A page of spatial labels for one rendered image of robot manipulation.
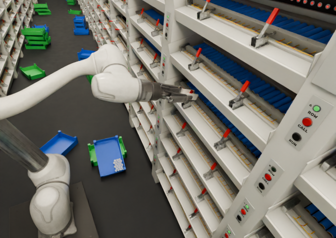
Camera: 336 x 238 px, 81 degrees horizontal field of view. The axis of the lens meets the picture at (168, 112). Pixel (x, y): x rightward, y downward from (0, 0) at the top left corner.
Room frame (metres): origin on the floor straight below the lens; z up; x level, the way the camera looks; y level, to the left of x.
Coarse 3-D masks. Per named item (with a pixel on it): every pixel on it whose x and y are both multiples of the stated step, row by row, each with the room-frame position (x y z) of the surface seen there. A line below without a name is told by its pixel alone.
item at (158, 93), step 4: (152, 84) 0.66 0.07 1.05; (156, 84) 0.66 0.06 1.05; (152, 88) 0.64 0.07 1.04; (156, 88) 0.65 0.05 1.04; (160, 88) 0.66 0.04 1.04; (152, 92) 0.63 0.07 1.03; (156, 92) 0.64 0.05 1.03; (160, 92) 0.65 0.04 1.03; (164, 92) 0.67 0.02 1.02; (168, 92) 0.68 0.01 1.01; (152, 96) 0.63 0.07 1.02; (156, 96) 0.64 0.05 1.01; (160, 96) 0.64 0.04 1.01; (168, 96) 0.67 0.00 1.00
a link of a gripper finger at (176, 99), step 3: (171, 96) 0.65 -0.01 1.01; (174, 96) 0.66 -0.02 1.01; (177, 96) 0.67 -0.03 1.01; (180, 96) 0.68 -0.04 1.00; (183, 96) 0.69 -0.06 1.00; (186, 96) 0.69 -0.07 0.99; (171, 99) 0.64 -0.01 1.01; (174, 99) 0.65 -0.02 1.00; (177, 99) 0.66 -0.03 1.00; (180, 99) 0.67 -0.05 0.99; (183, 99) 0.68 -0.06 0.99; (168, 102) 0.63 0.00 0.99; (171, 102) 0.64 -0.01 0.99
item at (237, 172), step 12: (180, 108) 0.74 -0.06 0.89; (192, 108) 0.73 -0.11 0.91; (192, 120) 0.66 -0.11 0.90; (204, 132) 0.59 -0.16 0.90; (204, 144) 0.56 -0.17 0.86; (228, 144) 0.52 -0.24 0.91; (216, 156) 0.49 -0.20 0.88; (228, 156) 0.47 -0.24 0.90; (240, 156) 0.47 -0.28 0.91; (228, 168) 0.43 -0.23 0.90; (240, 168) 0.43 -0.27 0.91; (252, 168) 0.42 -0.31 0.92; (240, 180) 0.38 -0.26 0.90
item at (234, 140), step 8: (184, 88) 0.86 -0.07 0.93; (200, 104) 0.73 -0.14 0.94; (200, 112) 0.69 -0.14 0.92; (208, 112) 0.67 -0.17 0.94; (216, 120) 0.62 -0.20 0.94; (216, 128) 0.60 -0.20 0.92; (224, 128) 0.58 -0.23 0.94; (232, 136) 0.54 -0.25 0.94; (240, 144) 0.50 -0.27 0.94; (248, 152) 0.47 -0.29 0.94; (248, 160) 0.45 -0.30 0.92; (256, 160) 0.44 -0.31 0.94
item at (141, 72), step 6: (132, 60) 1.52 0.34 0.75; (138, 60) 1.53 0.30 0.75; (132, 66) 1.50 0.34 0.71; (138, 66) 1.48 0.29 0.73; (144, 66) 1.44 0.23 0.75; (138, 72) 1.36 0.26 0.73; (144, 72) 1.39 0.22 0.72; (144, 78) 1.31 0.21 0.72; (150, 78) 1.28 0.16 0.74; (156, 102) 0.98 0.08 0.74; (156, 108) 0.99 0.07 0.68
